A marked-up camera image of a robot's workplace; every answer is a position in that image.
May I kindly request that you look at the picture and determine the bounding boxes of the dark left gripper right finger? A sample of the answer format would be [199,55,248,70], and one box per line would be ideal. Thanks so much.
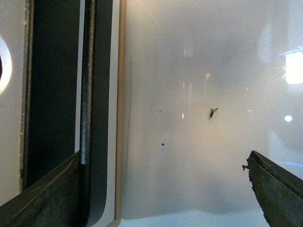
[242,150,303,227]

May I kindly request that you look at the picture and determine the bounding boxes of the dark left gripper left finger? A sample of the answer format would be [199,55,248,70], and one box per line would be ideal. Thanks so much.
[0,152,90,227]

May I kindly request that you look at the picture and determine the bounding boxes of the wooden drawer cabinet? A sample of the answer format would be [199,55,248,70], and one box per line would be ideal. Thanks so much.
[103,0,126,227]

